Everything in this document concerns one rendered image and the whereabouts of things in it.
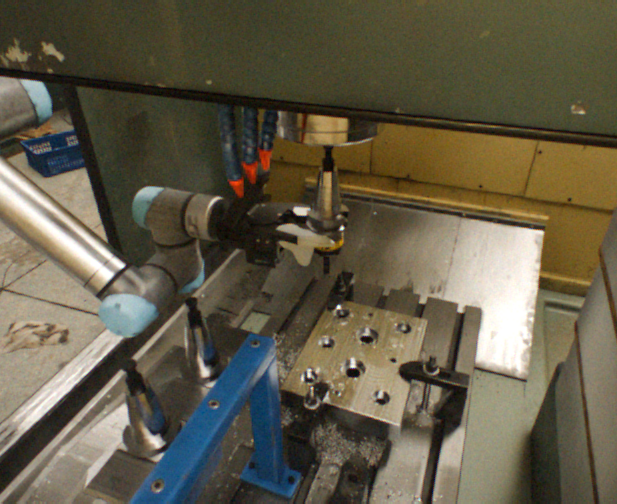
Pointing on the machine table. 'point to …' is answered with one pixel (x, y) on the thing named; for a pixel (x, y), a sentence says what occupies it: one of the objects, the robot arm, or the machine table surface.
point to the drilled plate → (377, 414)
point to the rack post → (268, 440)
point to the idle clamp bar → (347, 483)
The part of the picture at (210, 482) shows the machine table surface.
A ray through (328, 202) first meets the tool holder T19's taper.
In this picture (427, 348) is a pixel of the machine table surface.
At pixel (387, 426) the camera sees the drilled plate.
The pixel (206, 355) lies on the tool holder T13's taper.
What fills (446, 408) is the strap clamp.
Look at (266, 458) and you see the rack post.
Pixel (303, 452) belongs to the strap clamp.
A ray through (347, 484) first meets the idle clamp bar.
